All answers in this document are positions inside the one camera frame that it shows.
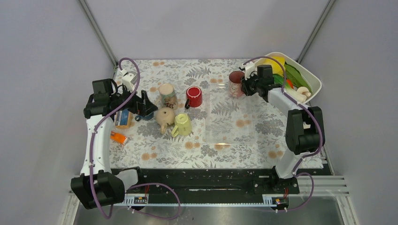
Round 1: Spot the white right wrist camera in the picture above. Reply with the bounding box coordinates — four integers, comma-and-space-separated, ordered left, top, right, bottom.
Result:
239, 61, 256, 80

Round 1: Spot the green bok choy toy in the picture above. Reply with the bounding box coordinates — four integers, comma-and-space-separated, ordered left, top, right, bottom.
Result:
273, 74, 294, 91

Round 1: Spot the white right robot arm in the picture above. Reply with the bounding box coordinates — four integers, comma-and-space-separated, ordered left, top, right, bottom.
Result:
241, 65, 325, 193

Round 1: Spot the cream floral ceramic mug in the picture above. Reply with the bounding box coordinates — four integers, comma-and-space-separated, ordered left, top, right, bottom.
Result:
155, 83, 178, 110

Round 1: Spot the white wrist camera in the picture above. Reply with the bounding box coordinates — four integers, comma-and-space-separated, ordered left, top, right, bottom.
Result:
239, 61, 256, 80
120, 69, 138, 92

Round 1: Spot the dark green leaf vegetable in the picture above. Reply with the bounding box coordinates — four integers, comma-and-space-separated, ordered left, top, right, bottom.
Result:
284, 64, 312, 93

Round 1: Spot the yellow-green ceramic mug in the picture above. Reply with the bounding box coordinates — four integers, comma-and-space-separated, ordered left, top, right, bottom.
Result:
171, 113, 192, 137

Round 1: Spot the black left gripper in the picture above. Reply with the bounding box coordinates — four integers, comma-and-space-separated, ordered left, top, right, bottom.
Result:
110, 83, 158, 116

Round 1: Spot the aluminium corner frame post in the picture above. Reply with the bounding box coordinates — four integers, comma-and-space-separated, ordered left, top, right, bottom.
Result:
77, 0, 118, 68

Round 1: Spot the yellow napa cabbage toy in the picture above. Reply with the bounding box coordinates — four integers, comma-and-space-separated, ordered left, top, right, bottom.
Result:
263, 56, 285, 77

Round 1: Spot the blue ribbed ceramic mug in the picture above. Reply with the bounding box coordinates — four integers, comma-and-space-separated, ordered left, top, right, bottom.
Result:
134, 112, 154, 121

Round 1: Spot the right aluminium frame post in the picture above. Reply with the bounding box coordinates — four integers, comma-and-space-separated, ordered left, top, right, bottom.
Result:
296, 0, 336, 63

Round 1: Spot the clear plastic tray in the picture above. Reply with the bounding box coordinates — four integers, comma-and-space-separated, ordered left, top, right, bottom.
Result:
205, 83, 255, 145

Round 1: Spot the small orange box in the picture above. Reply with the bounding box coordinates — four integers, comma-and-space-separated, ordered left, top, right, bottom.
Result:
110, 131, 128, 145

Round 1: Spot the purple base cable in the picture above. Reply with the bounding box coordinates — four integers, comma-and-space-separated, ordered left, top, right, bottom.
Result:
124, 182, 182, 221

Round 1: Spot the blue orange sponge pack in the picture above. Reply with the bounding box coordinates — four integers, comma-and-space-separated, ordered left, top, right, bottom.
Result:
114, 109, 132, 129

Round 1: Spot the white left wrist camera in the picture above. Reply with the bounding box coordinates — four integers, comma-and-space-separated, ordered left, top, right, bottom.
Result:
120, 69, 138, 92

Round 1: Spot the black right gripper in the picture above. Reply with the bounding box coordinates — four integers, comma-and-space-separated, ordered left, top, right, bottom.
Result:
240, 71, 262, 97

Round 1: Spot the red ceramic mug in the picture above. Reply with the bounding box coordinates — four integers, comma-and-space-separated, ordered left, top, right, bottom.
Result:
184, 86, 203, 109

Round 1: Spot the white mushroom toy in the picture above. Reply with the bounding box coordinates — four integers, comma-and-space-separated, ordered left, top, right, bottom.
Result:
296, 86, 312, 98

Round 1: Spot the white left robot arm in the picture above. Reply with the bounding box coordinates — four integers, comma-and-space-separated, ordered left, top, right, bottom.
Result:
70, 79, 158, 209

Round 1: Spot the pink patterned mug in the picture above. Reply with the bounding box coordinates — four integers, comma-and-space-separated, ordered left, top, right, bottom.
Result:
229, 71, 245, 98

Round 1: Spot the red chili pepper toy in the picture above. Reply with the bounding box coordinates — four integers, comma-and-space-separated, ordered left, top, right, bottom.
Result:
286, 79, 294, 89

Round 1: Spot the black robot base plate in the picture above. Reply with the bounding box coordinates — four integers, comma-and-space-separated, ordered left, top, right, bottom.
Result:
127, 168, 299, 204

